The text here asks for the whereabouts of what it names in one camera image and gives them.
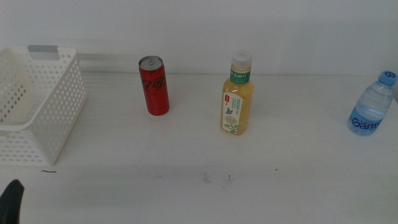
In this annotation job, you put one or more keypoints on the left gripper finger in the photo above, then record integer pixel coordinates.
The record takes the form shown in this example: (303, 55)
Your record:
(11, 205)

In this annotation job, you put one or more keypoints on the red cola can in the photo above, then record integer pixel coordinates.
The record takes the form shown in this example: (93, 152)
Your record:
(154, 90)

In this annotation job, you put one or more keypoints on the yellow tea bottle white cap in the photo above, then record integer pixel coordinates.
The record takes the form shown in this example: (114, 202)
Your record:
(237, 102)

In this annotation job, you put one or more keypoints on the clear water bottle blue cap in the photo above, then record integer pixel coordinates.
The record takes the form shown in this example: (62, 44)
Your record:
(370, 109)

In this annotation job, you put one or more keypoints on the small black thread scrap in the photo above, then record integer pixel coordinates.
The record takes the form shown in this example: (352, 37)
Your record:
(48, 171)

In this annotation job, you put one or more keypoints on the white perforated plastic basket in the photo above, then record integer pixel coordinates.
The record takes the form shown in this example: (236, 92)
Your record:
(59, 102)

